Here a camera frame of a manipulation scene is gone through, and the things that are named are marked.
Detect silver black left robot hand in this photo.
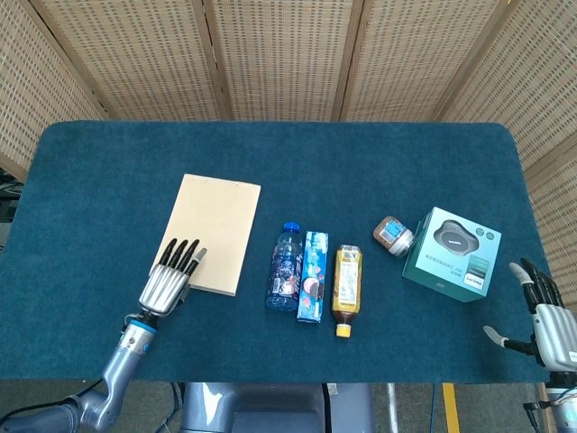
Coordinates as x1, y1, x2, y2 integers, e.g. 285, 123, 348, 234
137, 237, 208, 318

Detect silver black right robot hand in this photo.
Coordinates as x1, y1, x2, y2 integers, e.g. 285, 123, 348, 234
482, 257, 577, 373

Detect tan spiral lined notebook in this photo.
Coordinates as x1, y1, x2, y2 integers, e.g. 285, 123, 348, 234
158, 173, 262, 298

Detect blue plastic water bottle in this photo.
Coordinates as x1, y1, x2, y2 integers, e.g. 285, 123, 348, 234
265, 220, 304, 313

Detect teal speaker box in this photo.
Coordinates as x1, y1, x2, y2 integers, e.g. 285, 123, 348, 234
401, 206, 503, 303

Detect blue Oreo cookie box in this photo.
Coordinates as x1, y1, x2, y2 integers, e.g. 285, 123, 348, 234
296, 230, 329, 324

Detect grey robot torso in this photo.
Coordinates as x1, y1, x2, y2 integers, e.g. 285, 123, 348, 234
179, 382, 375, 433

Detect yellow-capped tea bottle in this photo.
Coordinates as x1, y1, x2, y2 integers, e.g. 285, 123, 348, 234
331, 244, 364, 339

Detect clear jar of nuts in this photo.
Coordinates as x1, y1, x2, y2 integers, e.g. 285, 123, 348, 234
372, 216, 416, 259

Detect dark blue tablecloth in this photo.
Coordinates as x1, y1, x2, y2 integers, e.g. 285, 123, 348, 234
0, 120, 552, 384

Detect woven rattan folding screen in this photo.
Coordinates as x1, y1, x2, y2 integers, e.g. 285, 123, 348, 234
0, 0, 577, 313

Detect black cable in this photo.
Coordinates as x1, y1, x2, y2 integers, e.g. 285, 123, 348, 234
0, 377, 105, 419

